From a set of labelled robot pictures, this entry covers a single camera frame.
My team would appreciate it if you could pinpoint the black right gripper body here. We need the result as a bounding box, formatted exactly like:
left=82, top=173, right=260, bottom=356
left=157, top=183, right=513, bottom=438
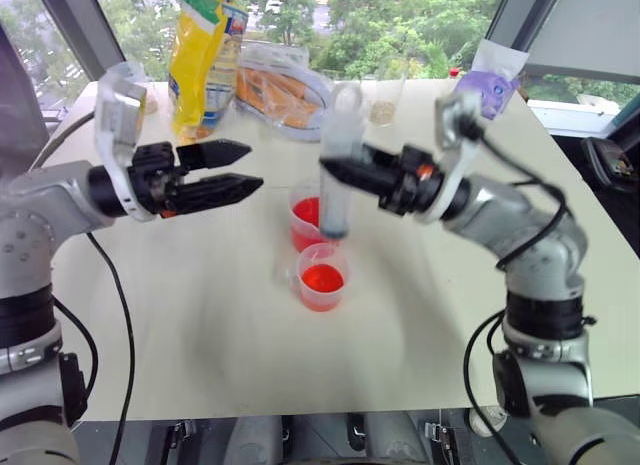
left=376, top=143, right=445, bottom=217

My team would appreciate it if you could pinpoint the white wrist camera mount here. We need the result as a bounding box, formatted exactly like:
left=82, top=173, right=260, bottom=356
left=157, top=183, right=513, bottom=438
left=433, top=91, right=485, bottom=223
left=94, top=63, right=154, bottom=223

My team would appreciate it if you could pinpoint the clear plastic syringe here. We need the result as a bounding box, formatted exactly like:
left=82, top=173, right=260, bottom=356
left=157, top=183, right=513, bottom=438
left=318, top=81, right=365, bottom=240

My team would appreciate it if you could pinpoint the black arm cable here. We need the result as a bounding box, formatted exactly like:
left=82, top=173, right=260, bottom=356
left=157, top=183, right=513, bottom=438
left=461, top=119, right=570, bottom=465
left=51, top=231, right=138, bottom=465

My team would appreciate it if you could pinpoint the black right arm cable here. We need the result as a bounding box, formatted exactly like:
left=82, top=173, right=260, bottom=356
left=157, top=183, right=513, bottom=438
left=461, top=119, right=570, bottom=465

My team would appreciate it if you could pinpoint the black device with screen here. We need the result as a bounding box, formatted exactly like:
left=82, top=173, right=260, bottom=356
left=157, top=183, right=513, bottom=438
left=581, top=136, right=640, bottom=195

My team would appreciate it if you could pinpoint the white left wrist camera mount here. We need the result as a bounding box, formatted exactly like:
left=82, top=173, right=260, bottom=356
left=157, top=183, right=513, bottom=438
left=94, top=63, right=154, bottom=223

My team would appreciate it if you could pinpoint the purple and white pouch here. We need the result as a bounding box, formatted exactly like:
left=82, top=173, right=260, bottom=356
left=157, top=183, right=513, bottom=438
left=451, top=38, right=530, bottom=122

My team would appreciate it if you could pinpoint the grey cable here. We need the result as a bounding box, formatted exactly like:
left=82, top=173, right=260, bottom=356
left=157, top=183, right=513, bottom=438
left=28, top=110, right=97, bottom=172

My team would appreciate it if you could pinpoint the white rounded object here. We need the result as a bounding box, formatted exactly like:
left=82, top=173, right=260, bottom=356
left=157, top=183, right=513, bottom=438
left=468, top=403, right=508, bottom=439

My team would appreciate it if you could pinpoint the yellow snack bag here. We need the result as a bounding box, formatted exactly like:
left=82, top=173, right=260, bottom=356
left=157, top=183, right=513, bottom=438
left=167, top=0, right=250, bottom=142

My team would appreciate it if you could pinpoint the tall clear glass with grains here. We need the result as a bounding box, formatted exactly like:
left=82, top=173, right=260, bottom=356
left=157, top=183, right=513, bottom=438
left=366, top=57, right=410, bottom=129

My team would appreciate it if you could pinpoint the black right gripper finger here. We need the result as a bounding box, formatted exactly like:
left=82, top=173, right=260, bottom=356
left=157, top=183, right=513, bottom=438
left=360, top=142, right=404, bottom=163
left=319, top=154, right=399, bottom=200

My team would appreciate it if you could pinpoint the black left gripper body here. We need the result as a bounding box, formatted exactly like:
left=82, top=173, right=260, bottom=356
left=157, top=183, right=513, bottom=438
left=126, top=141, right=182, bottom=220

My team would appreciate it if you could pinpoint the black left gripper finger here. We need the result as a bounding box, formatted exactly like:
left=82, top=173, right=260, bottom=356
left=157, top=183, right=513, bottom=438
left=168, top=172, right=265, bottom=215
left=176, top=138, right=253, bottom=172

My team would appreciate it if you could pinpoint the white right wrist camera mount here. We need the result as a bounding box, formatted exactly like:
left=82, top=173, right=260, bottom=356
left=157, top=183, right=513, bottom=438
left=433, top=91, right=485, bottom=223

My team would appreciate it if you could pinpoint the clear cup with red liquid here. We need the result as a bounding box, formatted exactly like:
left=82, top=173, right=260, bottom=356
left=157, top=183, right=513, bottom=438
left=296, top=241, right=351, bottom=315
left=289, top=183, right=342, bottom=255

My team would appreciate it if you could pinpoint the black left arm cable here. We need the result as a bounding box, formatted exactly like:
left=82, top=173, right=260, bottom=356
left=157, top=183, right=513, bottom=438
left=51, top=231, right=138, bottom=465

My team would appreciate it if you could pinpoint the clear bag of orange sticks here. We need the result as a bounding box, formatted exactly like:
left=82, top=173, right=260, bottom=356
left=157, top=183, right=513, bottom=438
left=233, top=43, right=335, bottom=144

